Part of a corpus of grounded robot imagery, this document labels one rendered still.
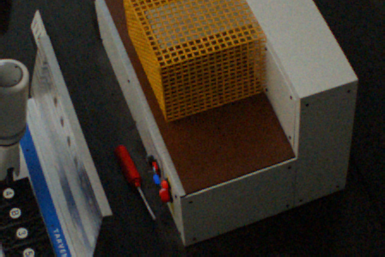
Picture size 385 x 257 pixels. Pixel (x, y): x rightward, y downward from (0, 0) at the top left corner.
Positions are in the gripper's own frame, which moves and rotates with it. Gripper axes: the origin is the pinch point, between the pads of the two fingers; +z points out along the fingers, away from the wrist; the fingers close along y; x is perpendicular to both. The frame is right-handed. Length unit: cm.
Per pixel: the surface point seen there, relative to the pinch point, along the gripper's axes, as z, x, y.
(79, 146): -18.9, 11.9, 9.8
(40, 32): -3.3, 16.3, -33.8
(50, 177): 0.6, 9.3, 2.1
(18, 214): 1.4, 0.7, 8.7
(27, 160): 1.5, 6.1, -3.7
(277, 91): -33, 46, 16
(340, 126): -32, 56, 26
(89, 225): -7.0, 11.8, 19.5
